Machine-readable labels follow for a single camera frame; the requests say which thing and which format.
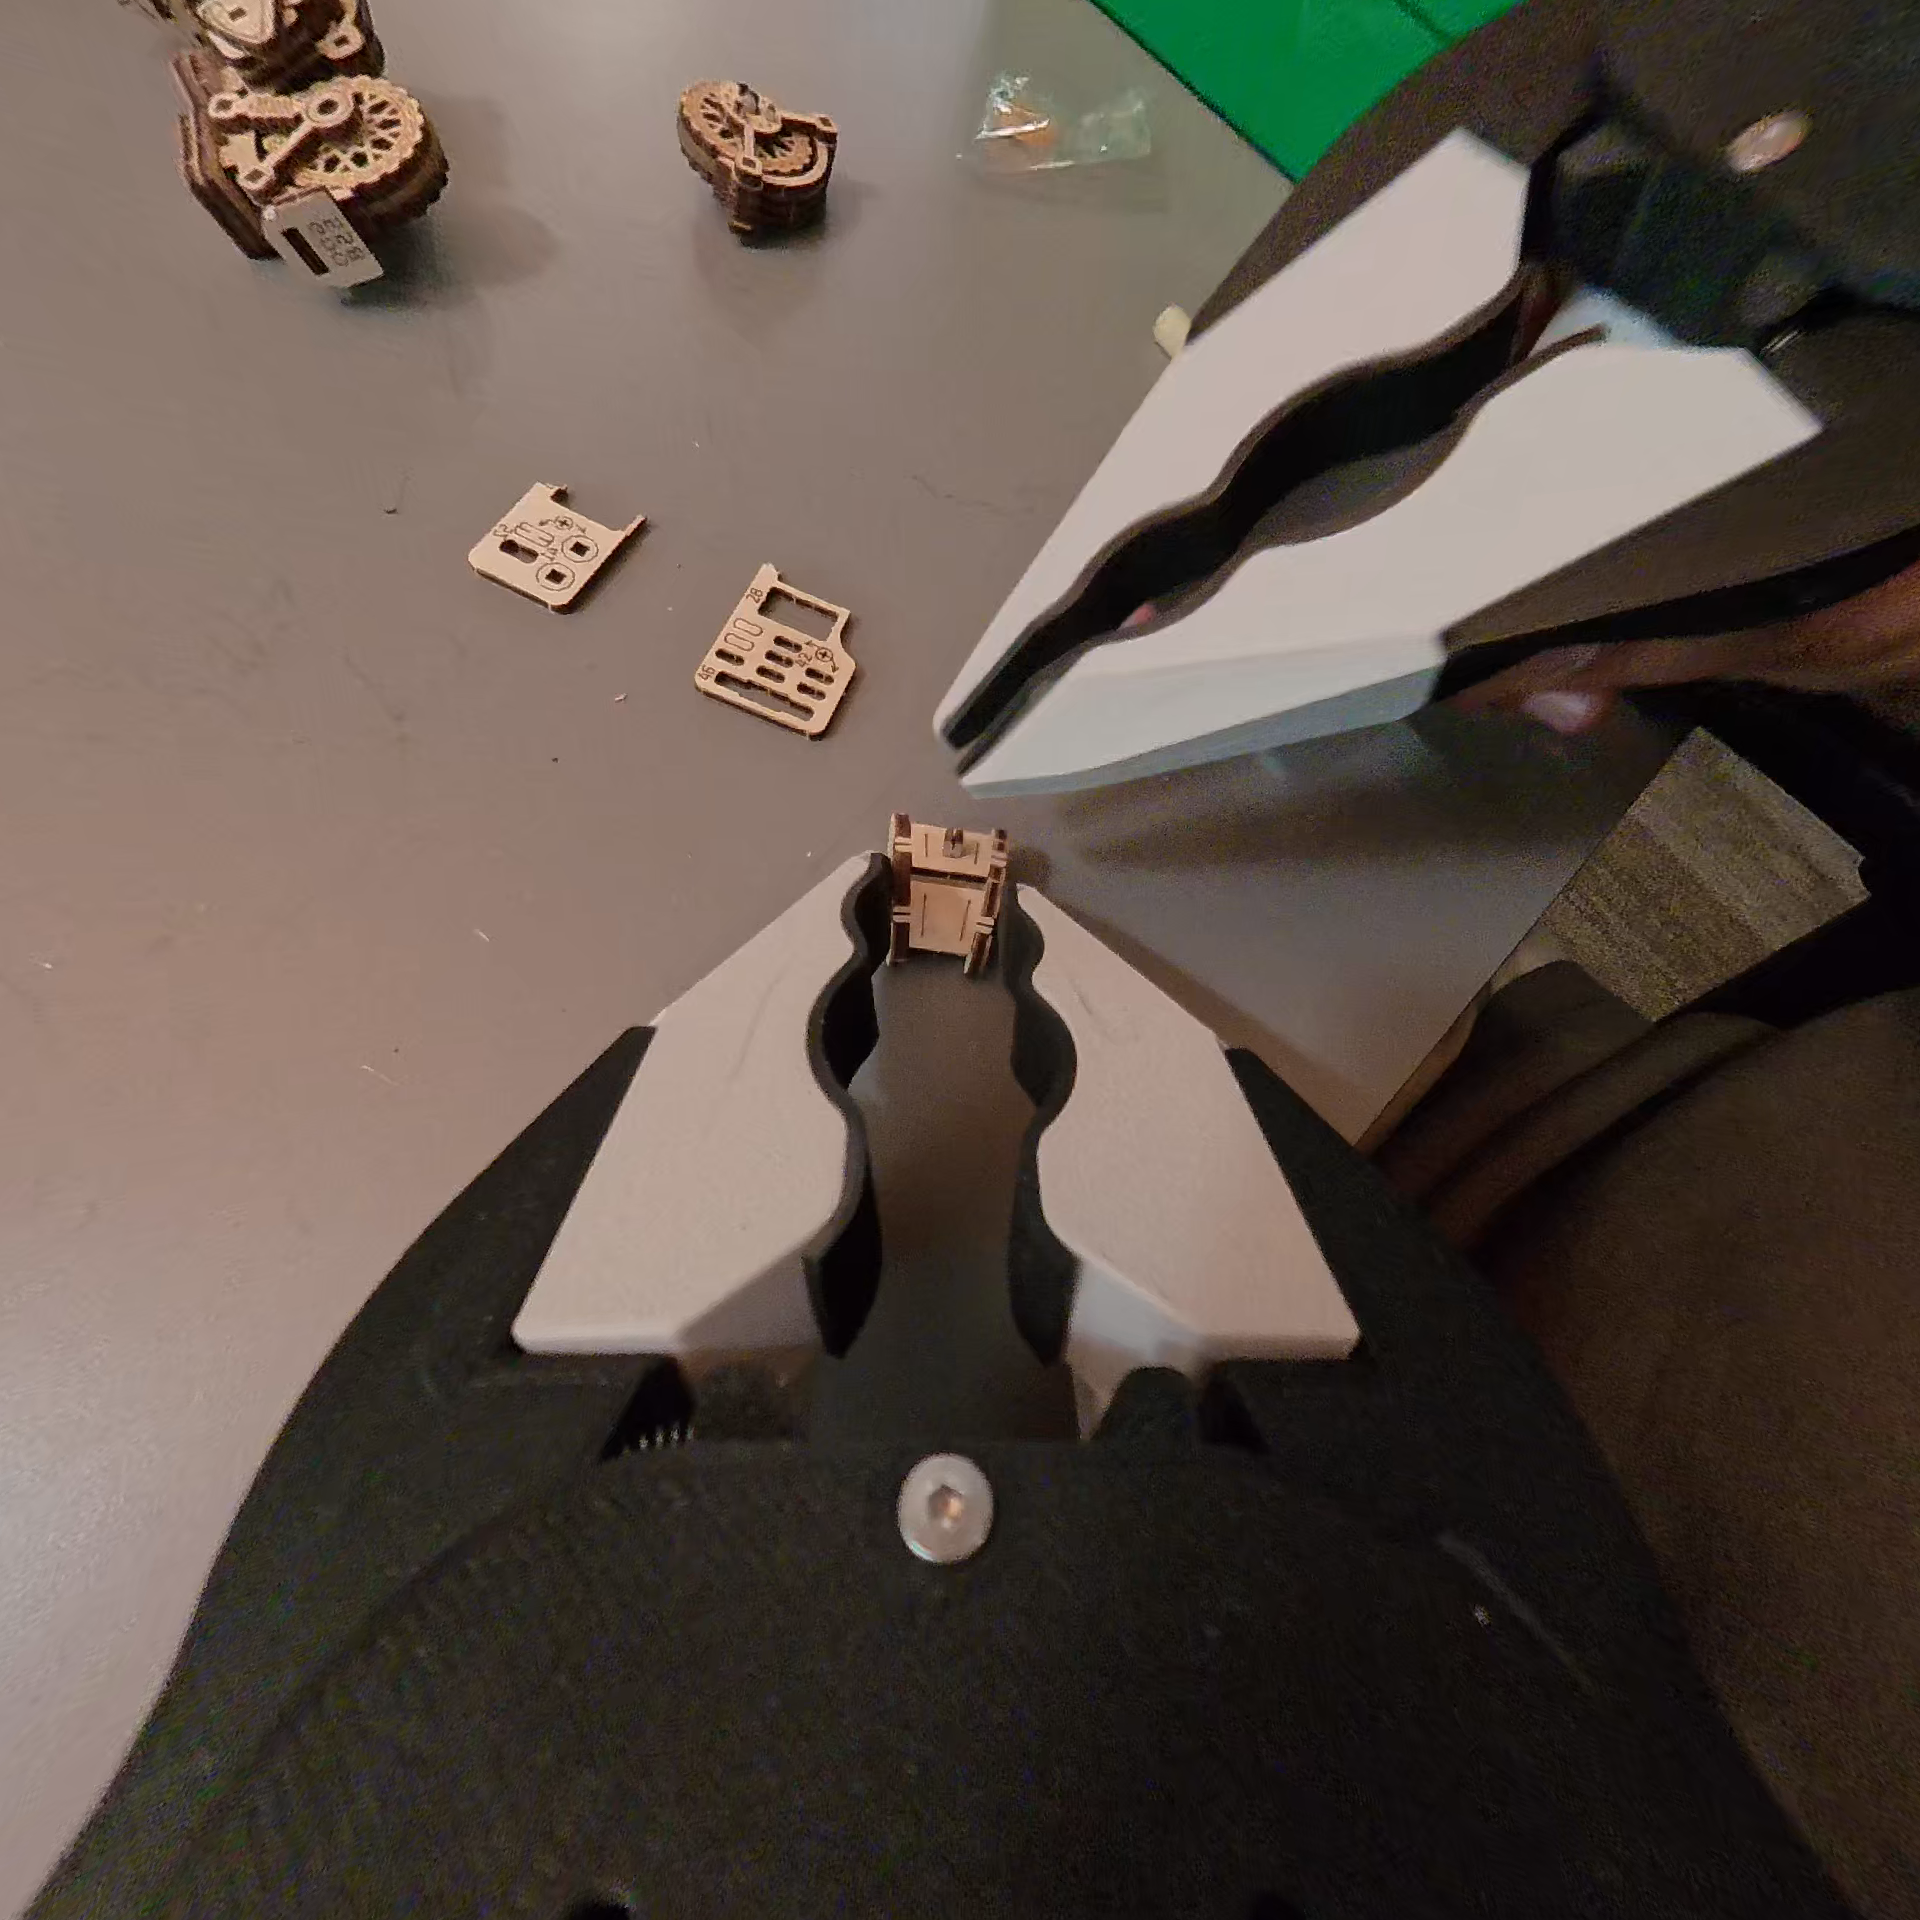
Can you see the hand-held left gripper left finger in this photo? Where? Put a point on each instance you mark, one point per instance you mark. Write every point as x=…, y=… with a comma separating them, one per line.
x=705, y=1171

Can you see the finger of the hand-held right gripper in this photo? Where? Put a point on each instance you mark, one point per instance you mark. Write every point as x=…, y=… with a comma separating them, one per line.
x=1501, y=541
x=1276, y=344

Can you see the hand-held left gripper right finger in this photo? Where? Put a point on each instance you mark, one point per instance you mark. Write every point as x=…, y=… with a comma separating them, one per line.
x=1185, y=1199

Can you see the small wooden box part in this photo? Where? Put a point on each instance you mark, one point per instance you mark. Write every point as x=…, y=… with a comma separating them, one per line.
x=942, y=921

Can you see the grey desk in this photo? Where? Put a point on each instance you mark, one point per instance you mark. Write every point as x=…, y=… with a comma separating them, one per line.
x=299, y=899

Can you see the person's right hand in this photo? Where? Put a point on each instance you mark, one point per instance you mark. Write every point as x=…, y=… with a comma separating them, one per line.
x=1725, y=659

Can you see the small white cylinder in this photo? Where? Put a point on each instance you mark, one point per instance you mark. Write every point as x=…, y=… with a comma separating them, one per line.
x=1170, y=327

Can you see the green box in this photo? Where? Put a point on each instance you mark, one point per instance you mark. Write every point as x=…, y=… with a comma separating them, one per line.
x=1291, y=75

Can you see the clear plastic bag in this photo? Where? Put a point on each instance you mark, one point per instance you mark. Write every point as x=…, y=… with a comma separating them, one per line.
x=1050, y=136

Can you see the small wooden gear model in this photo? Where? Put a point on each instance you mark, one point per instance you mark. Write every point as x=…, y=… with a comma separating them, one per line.
x=757, y=181

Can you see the person's dark clothing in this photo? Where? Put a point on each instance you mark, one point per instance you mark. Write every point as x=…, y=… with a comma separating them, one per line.
x=1725, y=1350

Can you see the flat wooden piece with slots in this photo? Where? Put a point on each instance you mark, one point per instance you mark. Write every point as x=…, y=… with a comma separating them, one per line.
x=756, y=601

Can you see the flat wooden piece round holes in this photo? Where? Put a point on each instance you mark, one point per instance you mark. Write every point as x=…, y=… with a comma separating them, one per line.
x=544, y=507

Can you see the large wooden gear model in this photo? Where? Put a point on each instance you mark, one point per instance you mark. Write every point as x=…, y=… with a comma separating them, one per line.
x=397, y=181

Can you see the pale wooden slotted plate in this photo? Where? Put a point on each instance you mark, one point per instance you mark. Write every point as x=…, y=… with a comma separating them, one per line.
x=339, y=240

